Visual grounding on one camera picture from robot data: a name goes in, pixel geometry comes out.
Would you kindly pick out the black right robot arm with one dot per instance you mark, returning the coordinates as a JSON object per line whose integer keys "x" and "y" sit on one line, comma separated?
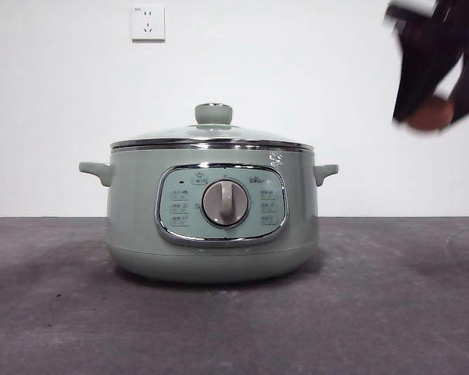
{"x": 453, "y": 19}

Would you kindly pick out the pale green electric cooking pot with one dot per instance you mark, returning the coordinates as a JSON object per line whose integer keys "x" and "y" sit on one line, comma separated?
{"x": 140, "y": 218}

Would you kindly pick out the white wall socket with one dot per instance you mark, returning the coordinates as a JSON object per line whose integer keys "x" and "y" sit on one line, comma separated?
{"x": 148, "y": 23}

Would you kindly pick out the glass lid with green knob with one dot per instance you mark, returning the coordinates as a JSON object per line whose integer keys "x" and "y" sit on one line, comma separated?
{"x": 214, "y": 114}

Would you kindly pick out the brown egg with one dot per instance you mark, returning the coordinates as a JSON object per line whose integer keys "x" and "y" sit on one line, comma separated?
{"x": 430, "y": 116}

